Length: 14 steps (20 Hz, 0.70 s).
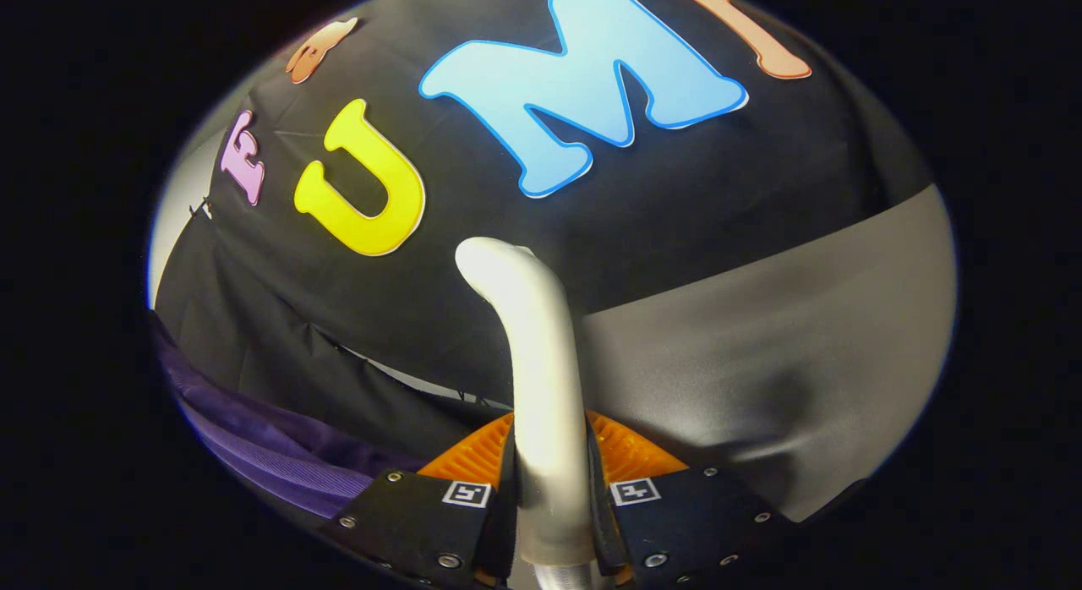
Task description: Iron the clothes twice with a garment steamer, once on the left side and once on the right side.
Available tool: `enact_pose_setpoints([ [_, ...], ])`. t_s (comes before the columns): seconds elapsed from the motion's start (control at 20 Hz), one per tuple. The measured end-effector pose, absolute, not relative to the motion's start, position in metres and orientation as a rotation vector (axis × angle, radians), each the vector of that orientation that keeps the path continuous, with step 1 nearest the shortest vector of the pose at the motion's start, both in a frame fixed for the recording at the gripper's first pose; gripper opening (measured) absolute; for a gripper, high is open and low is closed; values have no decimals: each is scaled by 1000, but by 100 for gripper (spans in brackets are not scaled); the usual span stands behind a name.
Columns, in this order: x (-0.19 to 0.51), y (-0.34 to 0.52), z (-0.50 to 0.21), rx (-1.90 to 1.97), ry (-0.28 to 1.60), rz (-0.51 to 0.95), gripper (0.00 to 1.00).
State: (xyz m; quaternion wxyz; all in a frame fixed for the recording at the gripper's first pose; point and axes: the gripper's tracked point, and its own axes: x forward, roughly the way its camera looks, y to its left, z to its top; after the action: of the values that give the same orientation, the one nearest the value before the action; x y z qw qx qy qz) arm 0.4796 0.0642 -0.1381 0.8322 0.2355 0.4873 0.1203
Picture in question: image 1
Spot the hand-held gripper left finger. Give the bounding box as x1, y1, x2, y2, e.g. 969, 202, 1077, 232
319, 412, 520, 590

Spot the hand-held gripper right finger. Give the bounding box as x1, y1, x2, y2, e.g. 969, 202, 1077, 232
585, 410, 798, 589

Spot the white garment steamer with hose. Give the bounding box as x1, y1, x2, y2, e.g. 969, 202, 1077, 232
455, 237, 597, 590

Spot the purple jacket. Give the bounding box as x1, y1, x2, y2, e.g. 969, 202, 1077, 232
150, 313, 428, 521

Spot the grey cabinet with black top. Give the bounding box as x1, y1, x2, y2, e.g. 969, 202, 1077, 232
579, 183, 959, 523

